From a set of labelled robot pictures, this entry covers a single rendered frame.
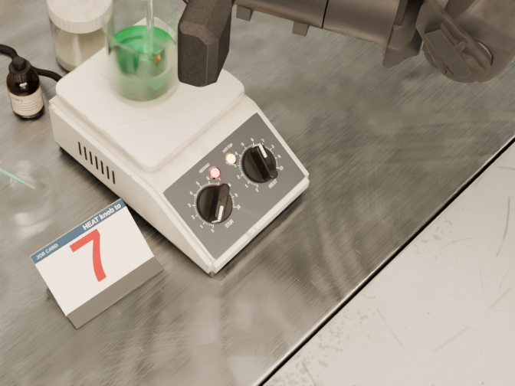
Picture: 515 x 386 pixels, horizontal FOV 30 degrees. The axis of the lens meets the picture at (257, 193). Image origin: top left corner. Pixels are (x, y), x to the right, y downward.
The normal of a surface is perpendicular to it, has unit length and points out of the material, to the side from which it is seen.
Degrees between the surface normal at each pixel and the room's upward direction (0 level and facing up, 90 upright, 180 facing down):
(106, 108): 0
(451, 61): 90
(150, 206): 90
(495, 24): 62
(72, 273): 40
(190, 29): 45
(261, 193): 30
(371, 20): 73
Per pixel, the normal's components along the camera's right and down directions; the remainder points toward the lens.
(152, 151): 0.08, -0.52
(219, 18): 0.73, -0.17
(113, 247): 0.47, 0.04
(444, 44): -0.26, 0.81
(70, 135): -0.67, 0.61
